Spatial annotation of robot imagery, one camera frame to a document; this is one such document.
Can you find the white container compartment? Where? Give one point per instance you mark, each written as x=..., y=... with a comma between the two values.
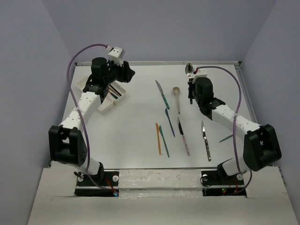
x=105, y=105
x=121, y=90

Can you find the black spoon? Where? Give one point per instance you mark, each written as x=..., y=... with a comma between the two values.
x=116, y=89

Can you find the steel knife pink handle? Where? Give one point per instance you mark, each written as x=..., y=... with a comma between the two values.
x=183, y=137

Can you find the white front cover board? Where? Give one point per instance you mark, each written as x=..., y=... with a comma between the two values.
x=266, y=203

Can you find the beige plastic spoon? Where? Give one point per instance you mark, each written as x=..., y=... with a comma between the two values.
x=176, y=92

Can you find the steel knife dark handle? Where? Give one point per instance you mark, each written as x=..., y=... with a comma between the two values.
x=205, y=141

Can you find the gold spoon teal handle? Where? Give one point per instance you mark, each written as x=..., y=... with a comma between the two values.
x=116, y=96

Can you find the steel spoon teal handle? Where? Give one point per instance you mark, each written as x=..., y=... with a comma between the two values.
x=189, y=71

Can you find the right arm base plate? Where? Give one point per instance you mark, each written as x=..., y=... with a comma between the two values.
x=213, y=185

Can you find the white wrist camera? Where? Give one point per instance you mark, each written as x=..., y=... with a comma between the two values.
x=202, y=72
x=115, y=53

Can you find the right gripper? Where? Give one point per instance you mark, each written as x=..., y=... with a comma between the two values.
x=194, y=84

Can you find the white container left compartment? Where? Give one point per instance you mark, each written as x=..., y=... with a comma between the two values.
x=105, y=105

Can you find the aluminium rail edge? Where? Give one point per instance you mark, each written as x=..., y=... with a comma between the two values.
x=246, y=93
x=157, y=63

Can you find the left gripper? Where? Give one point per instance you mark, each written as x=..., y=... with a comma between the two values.
x=125, y=74

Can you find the teal plastic knife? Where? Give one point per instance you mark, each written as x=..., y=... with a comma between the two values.
x=166, y=148

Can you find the copper spoon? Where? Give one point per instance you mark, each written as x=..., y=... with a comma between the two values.
x=114, y=90

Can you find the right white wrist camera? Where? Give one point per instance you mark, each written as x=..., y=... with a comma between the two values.
x=202, y=72

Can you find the aluminium rail right edge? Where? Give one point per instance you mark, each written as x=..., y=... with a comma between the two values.
x=246, y=93

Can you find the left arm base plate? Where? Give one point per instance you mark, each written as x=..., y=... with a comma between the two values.
x=94, y=186

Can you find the white container right compartment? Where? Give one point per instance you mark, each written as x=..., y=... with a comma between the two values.
x=121, y=90

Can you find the orange plastic knife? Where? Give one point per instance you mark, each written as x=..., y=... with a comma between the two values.
x=158, y=139

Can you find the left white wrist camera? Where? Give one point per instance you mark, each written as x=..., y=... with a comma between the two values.
x=115, y=53

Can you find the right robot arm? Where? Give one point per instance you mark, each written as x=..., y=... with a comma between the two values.
x=260, y=143

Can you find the steel knife teal handle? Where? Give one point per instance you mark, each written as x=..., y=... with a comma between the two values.
x=162, y=94

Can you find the blue plastic knife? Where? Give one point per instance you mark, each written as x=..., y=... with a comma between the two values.
x=170, y=123

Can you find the aluminium rail back edge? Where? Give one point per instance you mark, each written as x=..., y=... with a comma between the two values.
x=157, y=63

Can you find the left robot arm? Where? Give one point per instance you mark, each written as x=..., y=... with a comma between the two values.
x=68, y=142

